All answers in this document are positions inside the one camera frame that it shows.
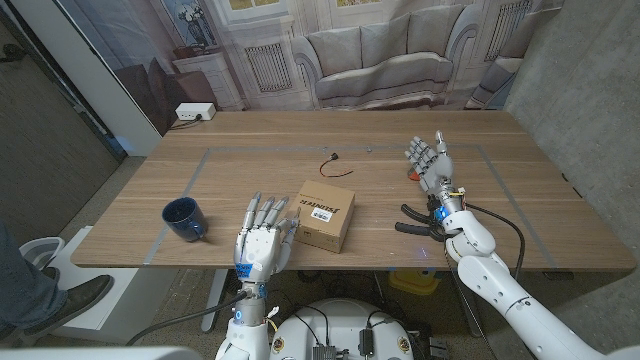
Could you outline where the black spring clamp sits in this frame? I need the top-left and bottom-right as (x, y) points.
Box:
(394, 203), (449, 243)

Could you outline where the black connector with red wire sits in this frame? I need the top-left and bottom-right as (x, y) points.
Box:
(319, 152), (355, 179)

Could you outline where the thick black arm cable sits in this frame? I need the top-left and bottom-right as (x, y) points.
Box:
(124, 290), (249, 347)
(464, 202), (526, 280)

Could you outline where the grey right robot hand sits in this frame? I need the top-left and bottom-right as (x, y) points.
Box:
(403, 130), (460, 199)

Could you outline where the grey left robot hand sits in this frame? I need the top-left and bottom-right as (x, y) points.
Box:
(232, 191), (302, 285)

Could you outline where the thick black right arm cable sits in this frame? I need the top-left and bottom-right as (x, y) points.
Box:
(464, 202), (526, 280)

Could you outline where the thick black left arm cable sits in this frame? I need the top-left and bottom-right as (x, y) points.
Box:
(124, 290), (249, 347)

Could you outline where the dark blue cup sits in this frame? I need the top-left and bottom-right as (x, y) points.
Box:
(160, 196), (209, 244)

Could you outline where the black door handle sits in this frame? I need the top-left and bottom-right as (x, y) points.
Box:
(0, 43), (25, 64)

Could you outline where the yellow object under table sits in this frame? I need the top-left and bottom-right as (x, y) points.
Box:
(388, 268), (441, 296)

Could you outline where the white table leg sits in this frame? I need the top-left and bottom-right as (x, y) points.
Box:
(452, 271), (485, 339)
(200, 268), (234, 334)

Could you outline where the printed living room backdrop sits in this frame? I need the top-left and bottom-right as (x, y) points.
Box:
(54, 0), (566, 136)

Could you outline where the white power strip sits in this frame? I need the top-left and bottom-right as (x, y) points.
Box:
(174, 102), (217, 122)

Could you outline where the dark leather shoe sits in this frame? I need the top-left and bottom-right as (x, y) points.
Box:
(22, 273), (115, 336)

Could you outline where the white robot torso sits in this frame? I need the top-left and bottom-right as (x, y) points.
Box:
(268, 298), (415, 360)

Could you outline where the person leg in jeans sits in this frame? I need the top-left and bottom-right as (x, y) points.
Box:
(0, 222), (69, 341)

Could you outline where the brown cardboard packing box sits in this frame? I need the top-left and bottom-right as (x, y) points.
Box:
(294, 179), (357, 254)

